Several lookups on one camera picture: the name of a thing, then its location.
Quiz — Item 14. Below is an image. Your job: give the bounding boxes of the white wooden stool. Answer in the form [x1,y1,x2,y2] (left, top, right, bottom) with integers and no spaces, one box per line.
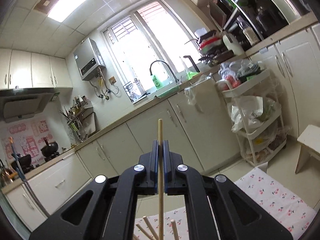
[295,125,320,174]

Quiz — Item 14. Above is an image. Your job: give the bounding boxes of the black wok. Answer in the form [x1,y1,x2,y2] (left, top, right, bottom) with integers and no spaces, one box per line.
[41,137,59,158]
[17,153,34,174]

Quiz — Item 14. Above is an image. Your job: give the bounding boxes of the chrome kitchen faucet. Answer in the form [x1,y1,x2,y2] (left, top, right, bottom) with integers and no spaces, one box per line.
[149,60,180,85]

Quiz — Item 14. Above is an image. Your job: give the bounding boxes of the white rolling storage cart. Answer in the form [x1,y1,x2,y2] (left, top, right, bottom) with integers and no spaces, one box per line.
[216,69,287,166]

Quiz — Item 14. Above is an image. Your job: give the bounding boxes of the blue handled mop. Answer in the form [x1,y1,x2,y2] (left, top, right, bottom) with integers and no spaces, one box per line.
[9,137,50,217]

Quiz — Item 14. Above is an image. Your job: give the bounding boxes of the green dish soap bottle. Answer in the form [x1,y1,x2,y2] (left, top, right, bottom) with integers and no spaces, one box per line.
[152,75,162,89]

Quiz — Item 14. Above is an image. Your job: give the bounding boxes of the hanging white trash bin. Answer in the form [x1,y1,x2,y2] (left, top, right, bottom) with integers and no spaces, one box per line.
[184,75,221,114]

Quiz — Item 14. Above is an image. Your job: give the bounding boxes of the white electric kettle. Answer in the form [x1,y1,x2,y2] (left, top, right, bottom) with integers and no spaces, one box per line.
[222,33,245,56]

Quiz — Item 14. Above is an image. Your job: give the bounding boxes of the cherry print tablecloth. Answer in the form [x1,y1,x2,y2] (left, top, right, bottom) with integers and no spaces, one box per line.
[134,168,316,239]

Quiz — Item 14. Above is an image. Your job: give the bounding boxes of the stacked pans and lids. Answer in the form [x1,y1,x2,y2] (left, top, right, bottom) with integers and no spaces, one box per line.
[197,30,235,66]

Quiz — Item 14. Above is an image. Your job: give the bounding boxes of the range hood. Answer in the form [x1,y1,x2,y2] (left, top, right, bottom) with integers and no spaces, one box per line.
[0,88,60,123]

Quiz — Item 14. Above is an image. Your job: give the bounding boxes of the metal kettle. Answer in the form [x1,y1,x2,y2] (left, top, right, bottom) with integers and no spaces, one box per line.
[0,160,17,187]

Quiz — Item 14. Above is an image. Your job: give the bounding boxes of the wooden chopstick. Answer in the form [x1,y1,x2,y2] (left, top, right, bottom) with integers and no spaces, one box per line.
[158,119,164,240]
[170,219,179,240]
[143,216,159,240]

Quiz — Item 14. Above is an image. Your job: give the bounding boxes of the white wall water heater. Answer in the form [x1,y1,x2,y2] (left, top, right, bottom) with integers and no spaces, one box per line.
[73,38,106,81]

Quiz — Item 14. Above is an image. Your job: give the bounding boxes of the wall utensil rack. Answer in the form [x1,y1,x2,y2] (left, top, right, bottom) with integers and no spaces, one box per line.
[59,96,97,142]

